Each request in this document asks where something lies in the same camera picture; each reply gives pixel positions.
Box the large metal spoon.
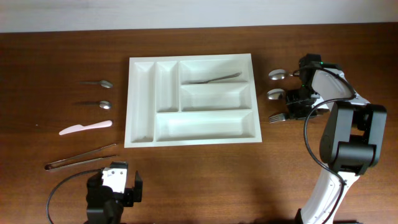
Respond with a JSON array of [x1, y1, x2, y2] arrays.
[[268, 69, 293, 80], [267, 88, 285, 100]]

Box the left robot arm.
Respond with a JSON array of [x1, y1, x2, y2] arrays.
[[86, 162, 143, 224]]

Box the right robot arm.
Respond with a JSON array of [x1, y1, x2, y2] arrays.
[[285, 54, 387, 223]]

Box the pink plastic knife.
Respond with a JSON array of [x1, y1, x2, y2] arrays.
[[59, 120, 113, 136]]

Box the metal kitchen tongs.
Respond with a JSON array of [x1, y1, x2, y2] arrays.
[[44, 143, 117, 171]]

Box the small metal teaspoon lower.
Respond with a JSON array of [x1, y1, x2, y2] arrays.
[[76, 100, 112, 110]]

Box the small metal teaspoon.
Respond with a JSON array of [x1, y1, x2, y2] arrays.
[[80, 80, 113, 88], [76, 100, 112, 110]]

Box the small metal teaspoon upper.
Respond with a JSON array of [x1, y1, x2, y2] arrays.
[[80, 80, 113, 88]]

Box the white plastic cutlery tray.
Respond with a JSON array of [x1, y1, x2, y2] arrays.
[[124, 54, 262, 148]]

